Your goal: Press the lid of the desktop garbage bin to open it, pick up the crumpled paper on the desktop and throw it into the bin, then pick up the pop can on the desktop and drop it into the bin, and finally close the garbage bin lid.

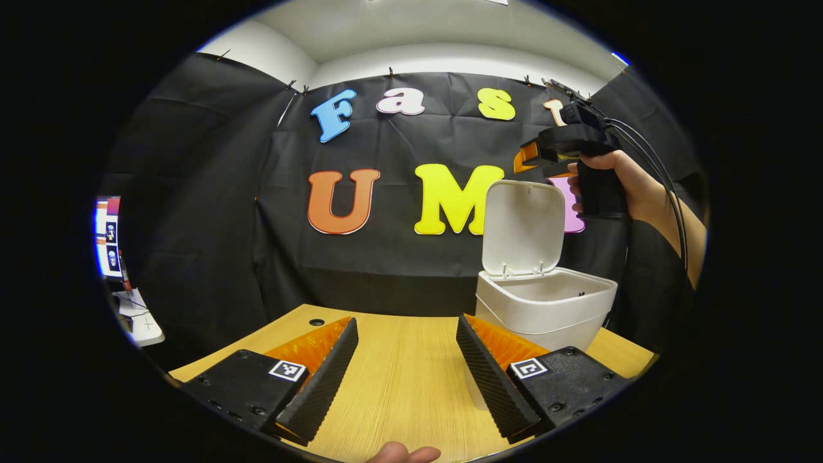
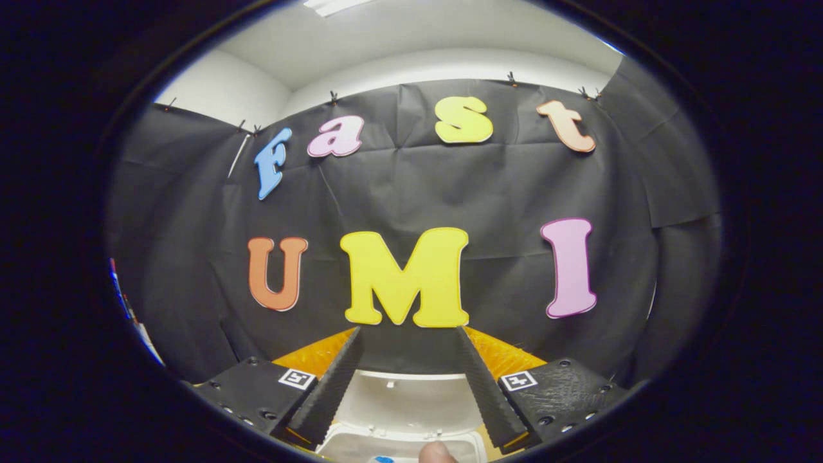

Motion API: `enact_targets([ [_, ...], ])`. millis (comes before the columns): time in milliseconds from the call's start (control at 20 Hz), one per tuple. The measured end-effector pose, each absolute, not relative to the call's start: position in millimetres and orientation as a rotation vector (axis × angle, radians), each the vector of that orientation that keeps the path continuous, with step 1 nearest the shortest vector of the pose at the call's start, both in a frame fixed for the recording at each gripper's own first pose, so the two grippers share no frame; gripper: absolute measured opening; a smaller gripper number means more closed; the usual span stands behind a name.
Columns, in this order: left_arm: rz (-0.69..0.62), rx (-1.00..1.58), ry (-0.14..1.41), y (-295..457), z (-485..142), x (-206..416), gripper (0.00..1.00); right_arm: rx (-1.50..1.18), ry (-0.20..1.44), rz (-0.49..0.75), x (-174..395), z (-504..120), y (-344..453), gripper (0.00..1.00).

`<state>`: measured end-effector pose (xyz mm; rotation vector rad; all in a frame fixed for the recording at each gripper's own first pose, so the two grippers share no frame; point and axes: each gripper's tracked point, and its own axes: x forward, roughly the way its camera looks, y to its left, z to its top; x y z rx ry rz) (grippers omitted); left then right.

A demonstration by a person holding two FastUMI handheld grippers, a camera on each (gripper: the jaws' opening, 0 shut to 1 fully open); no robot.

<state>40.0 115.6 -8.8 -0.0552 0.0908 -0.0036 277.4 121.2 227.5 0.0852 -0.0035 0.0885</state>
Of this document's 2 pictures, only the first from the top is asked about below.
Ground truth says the computer monitor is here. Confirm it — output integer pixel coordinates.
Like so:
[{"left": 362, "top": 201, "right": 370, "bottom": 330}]
[{"left": 95, "top": 196, "right": 123, "bottom": 281}]

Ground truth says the black cable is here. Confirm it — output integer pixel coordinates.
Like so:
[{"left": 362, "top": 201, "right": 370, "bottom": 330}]
[
  {"left": 608, "top": 125, "right": 683, "bottom": 258},
  {"left": 604, "top": 117, "right": 690, "bottom": 272}
]

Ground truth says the wooden desktop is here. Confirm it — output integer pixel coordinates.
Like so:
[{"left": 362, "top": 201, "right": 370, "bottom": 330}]
[{"left": 168, "top": 304, "right": 656, "bottom": 463}]

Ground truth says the white desktop garbage bin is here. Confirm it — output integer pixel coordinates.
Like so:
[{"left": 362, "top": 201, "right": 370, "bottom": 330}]
[{"left": 463, "top": 180, "right": 619, "bottom": 412}]

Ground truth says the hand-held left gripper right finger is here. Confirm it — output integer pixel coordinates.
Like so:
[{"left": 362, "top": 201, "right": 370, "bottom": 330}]
[{"left": 455, "top": 314, "right": 631, "bottom": 444}]

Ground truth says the white side table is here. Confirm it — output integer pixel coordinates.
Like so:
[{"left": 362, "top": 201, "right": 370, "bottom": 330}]
[{"left": 114, "top": 289, "right": 165, "bottom": 348}]

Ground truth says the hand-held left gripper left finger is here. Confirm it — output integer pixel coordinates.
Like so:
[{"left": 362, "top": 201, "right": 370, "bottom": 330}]
[{"left": 183, "top": 317, "right": 359, "bottom": 448}]

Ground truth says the black backdrop cloth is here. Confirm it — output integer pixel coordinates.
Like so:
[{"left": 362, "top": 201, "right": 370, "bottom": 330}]
[{"left": 96, "top": 51, "right": 708, "bottom": 372}]

